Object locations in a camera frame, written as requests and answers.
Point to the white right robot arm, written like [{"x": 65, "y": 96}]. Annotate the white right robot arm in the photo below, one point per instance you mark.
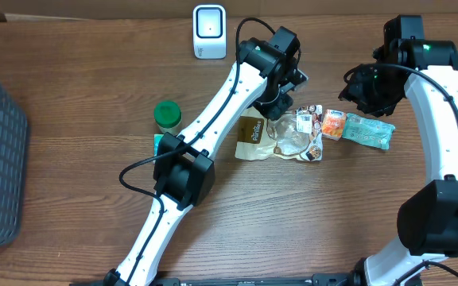
[{"x": 408, "y": 66}]

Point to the small orange white box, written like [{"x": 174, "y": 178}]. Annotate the small orange white box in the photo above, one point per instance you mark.
[{"x": 333, "y": 124}]

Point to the beige porridge pouch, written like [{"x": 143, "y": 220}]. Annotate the beige porridge pouch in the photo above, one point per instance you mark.
[{"x": 295, "y": 135}]

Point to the small teal gum pack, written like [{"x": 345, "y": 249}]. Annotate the small teal gum pack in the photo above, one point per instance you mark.
[{"x": 156, "y": 141}]

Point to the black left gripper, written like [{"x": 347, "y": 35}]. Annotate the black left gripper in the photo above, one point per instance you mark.
[{"x": 273, "y": 107}]

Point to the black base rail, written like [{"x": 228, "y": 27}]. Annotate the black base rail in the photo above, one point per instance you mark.
[{"x": 331, "y": 279}]

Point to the teal wipes packet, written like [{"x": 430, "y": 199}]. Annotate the teal wipes packet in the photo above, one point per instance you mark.
[{"x": 368, "y": 132}]

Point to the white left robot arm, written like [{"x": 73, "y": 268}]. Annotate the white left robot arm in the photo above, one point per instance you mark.
[{"x": 263, "y": 74}]

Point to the green lid jar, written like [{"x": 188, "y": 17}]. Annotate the green lid jar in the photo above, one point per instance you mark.
[{"x": 168, "y": 116}]

